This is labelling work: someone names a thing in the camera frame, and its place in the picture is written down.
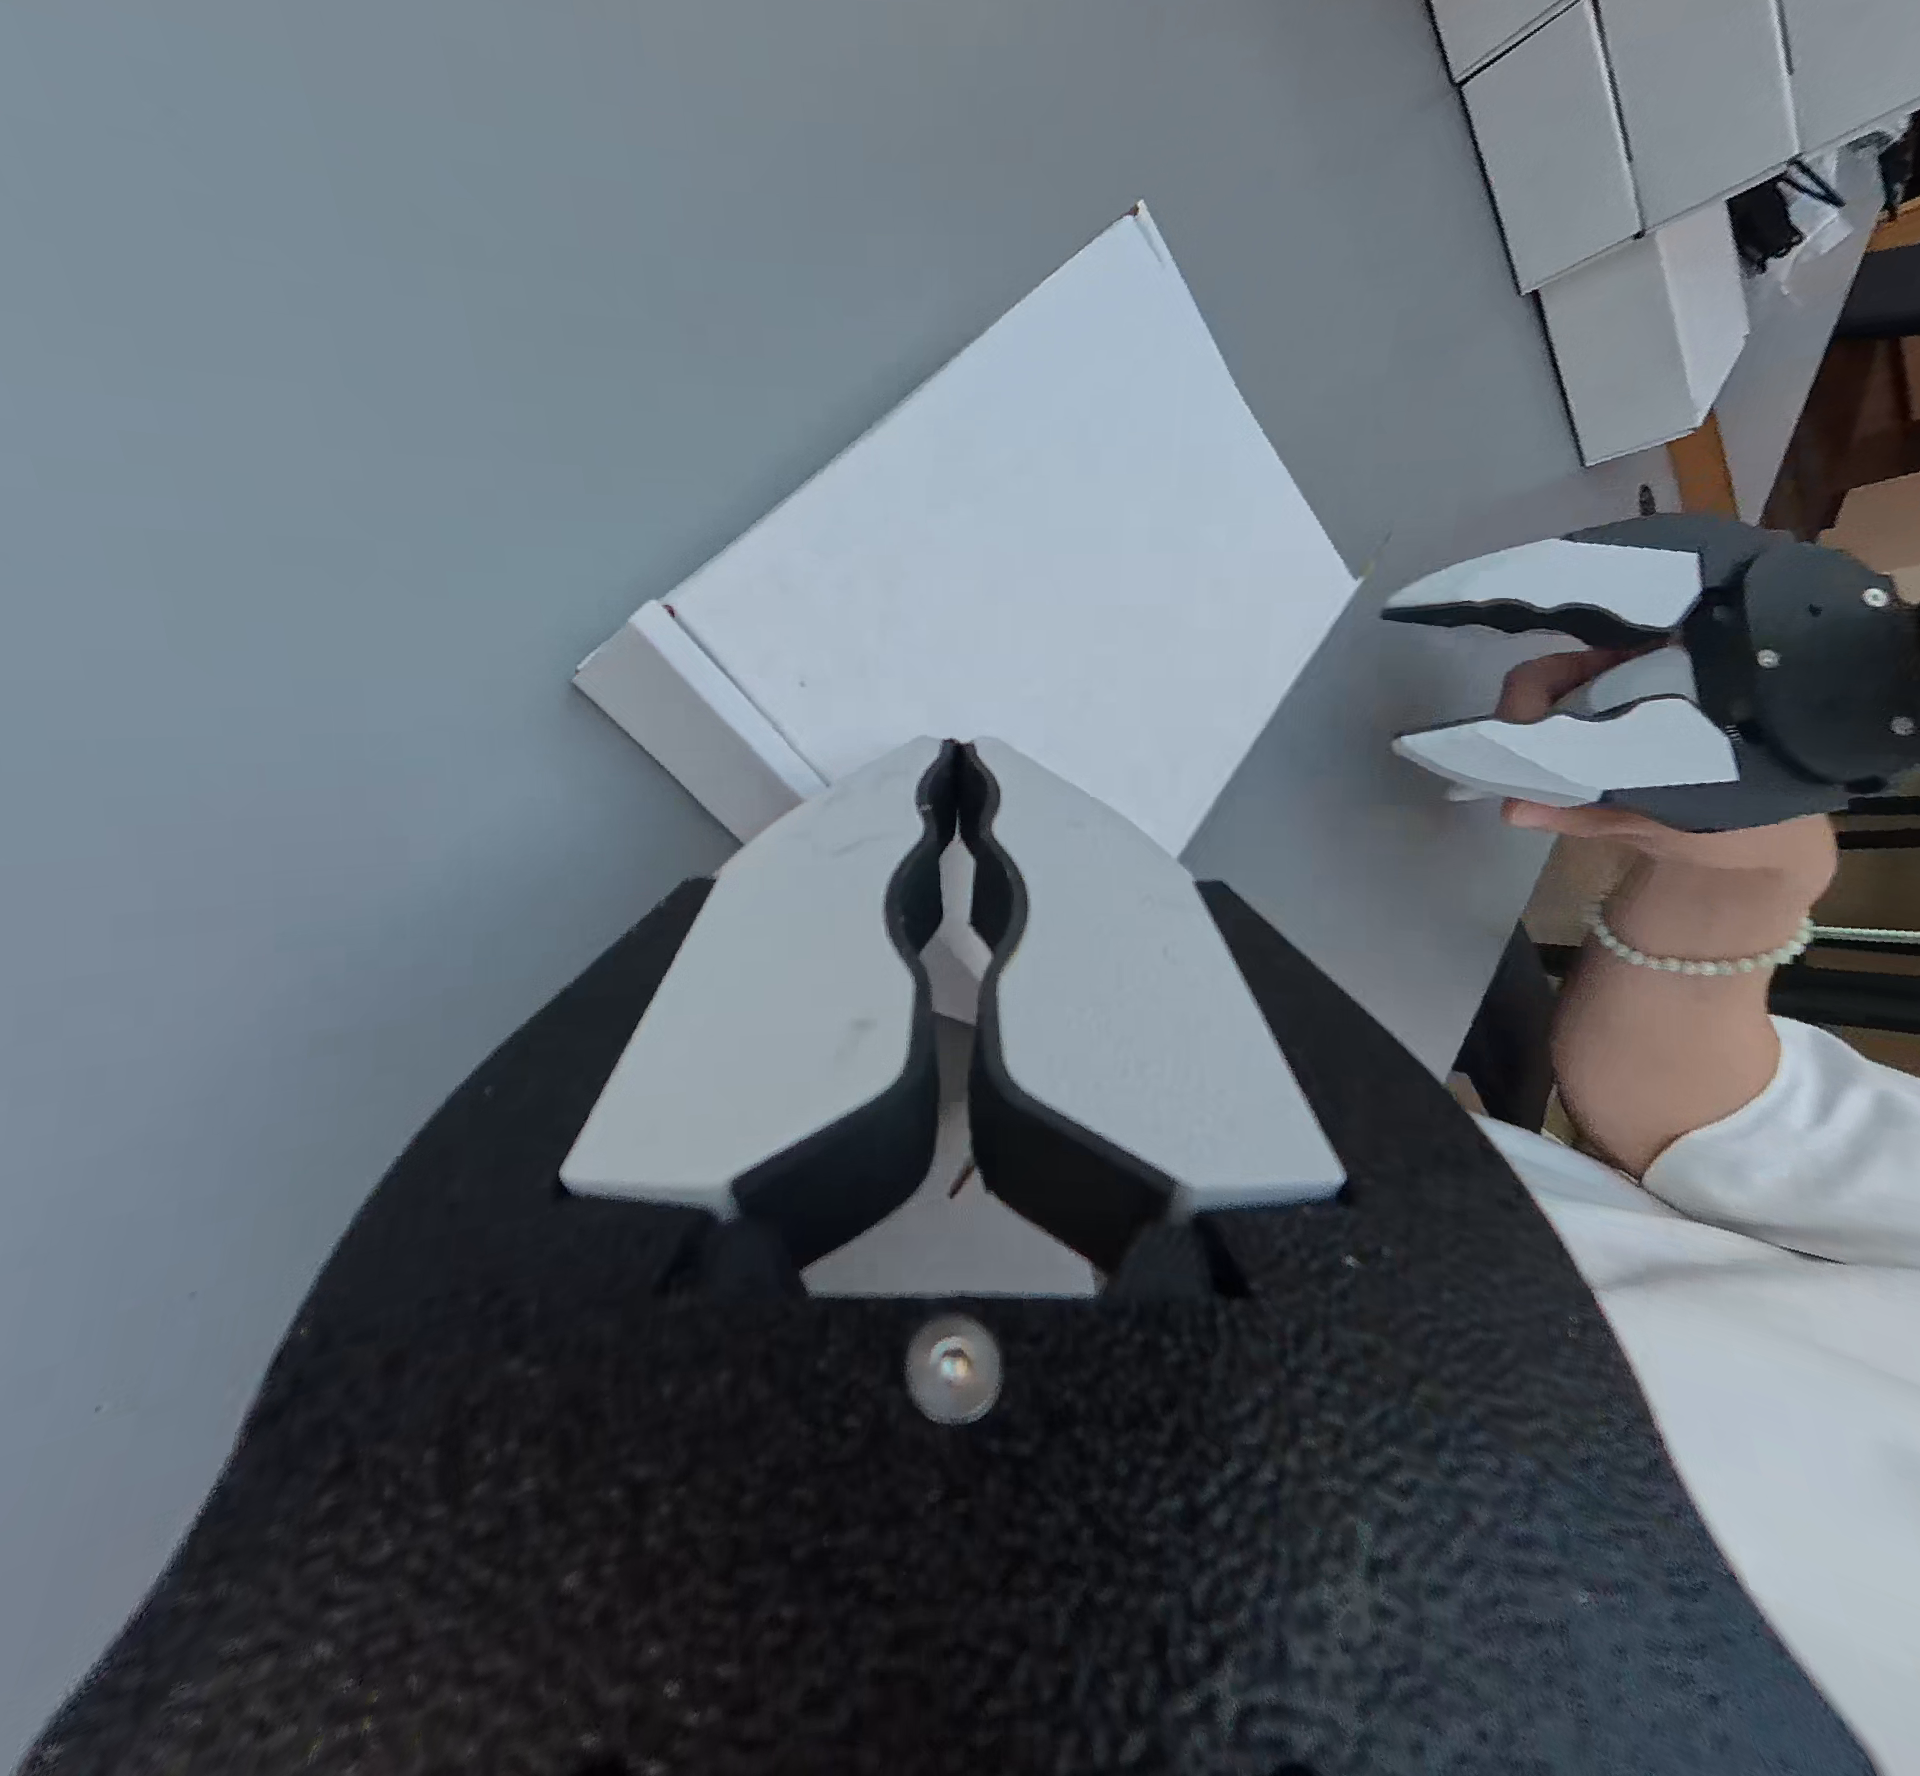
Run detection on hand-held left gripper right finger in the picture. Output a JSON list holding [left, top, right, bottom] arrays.
[[958, 740, 1349, 1277]]

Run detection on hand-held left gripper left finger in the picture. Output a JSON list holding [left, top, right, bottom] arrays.
[[559, 740, 965, 1276]]

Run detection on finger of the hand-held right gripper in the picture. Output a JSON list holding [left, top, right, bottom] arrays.
[[1380, 533, 1716, 654], [1390, 694, 1746, 810]]

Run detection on white cardboard box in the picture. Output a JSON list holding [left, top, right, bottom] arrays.
[[569, 201, 1393, 859]]

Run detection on person's right hand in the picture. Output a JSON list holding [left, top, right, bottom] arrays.
[[1501, 656, 1845, 948]]

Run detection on stack of white boxes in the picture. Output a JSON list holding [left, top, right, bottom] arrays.
[[1380, 0, 1920, 468]]

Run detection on person's white shirt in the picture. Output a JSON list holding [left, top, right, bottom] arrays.
[[1474, 1020, 1920, 1776]]

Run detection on pale bead bracelet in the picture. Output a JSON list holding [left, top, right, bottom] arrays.
[[1582, 894, 1821, 981]]

